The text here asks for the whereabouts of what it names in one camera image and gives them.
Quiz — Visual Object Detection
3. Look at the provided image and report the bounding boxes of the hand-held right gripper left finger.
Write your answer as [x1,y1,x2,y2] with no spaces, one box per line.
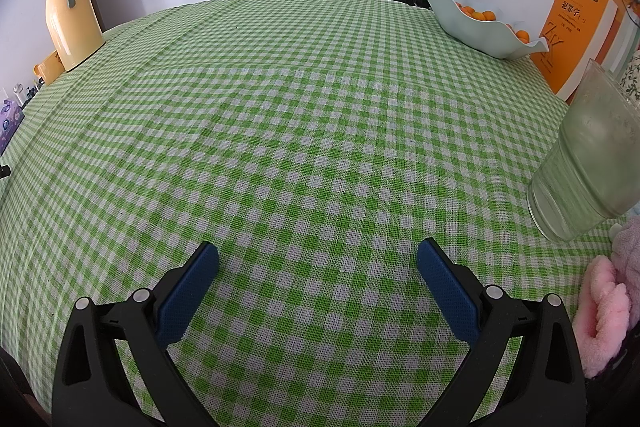
[51,241,221,427]

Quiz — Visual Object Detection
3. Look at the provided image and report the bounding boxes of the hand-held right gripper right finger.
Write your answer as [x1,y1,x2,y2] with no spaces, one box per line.
[416,237,587,427]

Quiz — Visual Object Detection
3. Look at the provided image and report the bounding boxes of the purple tissue pack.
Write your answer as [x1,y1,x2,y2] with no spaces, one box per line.
[0,84,25,155]

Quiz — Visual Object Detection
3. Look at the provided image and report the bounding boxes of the yellow cup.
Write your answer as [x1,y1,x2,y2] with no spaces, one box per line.
[34,50,65,85]

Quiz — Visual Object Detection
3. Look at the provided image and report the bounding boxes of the yellow thermos jug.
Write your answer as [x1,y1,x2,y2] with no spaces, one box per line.
[45,0,106,72]

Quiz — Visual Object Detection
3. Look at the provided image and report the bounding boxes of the pink plush toy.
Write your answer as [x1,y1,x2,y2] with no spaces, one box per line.
[572,254,633,378]

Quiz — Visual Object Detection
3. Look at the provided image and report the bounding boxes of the ribbed drinking glass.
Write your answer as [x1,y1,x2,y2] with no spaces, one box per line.
[527,58,640,243]

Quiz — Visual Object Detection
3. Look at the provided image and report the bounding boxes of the mauve plush toy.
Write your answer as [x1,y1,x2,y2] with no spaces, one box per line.
[612,214,640,289]

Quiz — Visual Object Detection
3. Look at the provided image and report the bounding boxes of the green checked tablecloth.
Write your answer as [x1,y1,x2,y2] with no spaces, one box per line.
[0,0,631,427]

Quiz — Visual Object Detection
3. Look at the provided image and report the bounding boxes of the pale green fruit bowl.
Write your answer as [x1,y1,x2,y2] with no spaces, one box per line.
[417,0,550,60]

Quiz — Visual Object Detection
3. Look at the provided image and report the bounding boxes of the pile of small oranges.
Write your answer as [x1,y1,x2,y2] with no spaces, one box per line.
[457,4,531,44]

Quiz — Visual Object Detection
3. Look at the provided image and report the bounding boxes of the orange book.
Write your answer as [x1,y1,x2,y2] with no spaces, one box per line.
[587,0,640,74]
[530,0,619,102]

